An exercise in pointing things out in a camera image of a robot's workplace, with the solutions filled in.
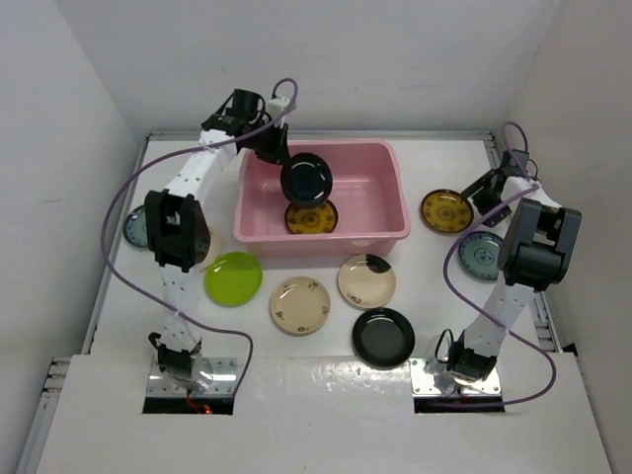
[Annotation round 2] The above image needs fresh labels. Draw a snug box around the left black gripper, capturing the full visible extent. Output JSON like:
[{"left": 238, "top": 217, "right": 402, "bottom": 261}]
[{"left": 242, "top": 118, "right": 290, "bottom": 165}]

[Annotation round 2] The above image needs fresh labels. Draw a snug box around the yellow patterned plate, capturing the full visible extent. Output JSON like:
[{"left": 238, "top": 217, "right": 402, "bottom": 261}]
[
  {"left": 420, "top": 190, "right": 474, "bottom": 234},
  {"left": 284, "top": 200, "right": 339, "bottom": 234}
]

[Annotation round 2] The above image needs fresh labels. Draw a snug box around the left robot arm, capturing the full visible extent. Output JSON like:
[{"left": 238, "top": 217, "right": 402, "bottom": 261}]
[{"left": 144, "top": 89, "right": 295, "bottom": 391}]

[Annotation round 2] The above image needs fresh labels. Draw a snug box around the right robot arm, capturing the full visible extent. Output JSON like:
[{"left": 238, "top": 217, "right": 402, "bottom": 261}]
[{"left": 428, "top": 150, "right": 582, "bottom": 385}]

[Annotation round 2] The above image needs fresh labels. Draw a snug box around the pink plastic bin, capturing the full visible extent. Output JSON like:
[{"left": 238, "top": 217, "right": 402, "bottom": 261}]
[{"left": 233, "top": 139, "right": 411, "bottom": 258}]

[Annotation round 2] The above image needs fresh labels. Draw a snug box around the blue patterned plate right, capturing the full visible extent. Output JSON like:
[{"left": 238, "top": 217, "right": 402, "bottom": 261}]
[{"left": 457, "top": 231, "right": 504, "bottom": 282}]

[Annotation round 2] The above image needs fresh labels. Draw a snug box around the blue patterned plate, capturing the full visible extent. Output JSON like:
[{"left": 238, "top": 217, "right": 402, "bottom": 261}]
[
  {"left": 122, "top": 205, "right": 148, "bottom": 249},
  {"left": 457, "top": 231, "right": 504, "bottom": 282}
]

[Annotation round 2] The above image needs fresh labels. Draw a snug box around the cream plate left brushstroke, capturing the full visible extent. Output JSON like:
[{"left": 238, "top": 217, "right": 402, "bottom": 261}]
[{"left": 198, "top": 226, "right": 222, "bottom": 272}]

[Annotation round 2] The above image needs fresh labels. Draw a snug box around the lime green plate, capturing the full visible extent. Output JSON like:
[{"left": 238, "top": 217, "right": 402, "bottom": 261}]
[{"left": 204, "top": 252, "right": 264, "bottom": 307}]

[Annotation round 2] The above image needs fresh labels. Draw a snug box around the cream plate black brushstroke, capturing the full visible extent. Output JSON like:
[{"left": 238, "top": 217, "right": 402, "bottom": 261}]
[{"left": 338, "top": 254, "right": 397, "bottom": 309}]

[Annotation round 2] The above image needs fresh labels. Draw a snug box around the cream floral plate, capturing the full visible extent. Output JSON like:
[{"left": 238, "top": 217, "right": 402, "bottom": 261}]
[{"left": 270, "top": 276, "right": 331, "bottom": 336}]

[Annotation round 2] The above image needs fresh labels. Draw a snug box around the blue patterned plate left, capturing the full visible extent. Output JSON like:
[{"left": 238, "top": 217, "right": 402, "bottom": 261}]
[{"left": 122, "top": 205, "right": 148, "bottom": 249}]

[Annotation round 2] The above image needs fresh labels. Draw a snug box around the black plate front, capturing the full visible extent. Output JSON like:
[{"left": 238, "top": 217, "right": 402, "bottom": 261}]
[{"left": 351, "top": 307, "right": 416, "bottom": 370}]

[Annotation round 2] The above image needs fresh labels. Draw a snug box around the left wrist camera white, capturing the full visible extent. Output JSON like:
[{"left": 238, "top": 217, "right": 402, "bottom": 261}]
[{"left": 266, "top": 97, "right": 290, "bottom": 119}]

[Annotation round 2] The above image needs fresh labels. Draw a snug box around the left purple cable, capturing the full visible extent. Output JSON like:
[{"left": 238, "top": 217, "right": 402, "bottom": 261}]
[{"left": 100, "top": 77, "right": 255, "bottom": 396}]

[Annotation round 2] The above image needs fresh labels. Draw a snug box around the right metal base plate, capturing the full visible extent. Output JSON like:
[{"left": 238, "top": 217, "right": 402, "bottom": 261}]
[{"left": 409, "top": 356, "right": 502, "bottom": 399}]

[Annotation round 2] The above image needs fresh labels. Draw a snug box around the metal base plate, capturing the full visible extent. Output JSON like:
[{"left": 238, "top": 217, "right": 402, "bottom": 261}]
[
  {"left": 145, "top": 356, "right": 237, "bottom": 399},
  {"left": 409, "top": 356, "right": 502, "bottom": 399}
]

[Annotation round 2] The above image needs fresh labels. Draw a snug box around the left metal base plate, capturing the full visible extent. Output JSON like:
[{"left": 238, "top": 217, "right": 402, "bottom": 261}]
[{"left": 145, "top": 356, "right": 237, "bottom": 399}]

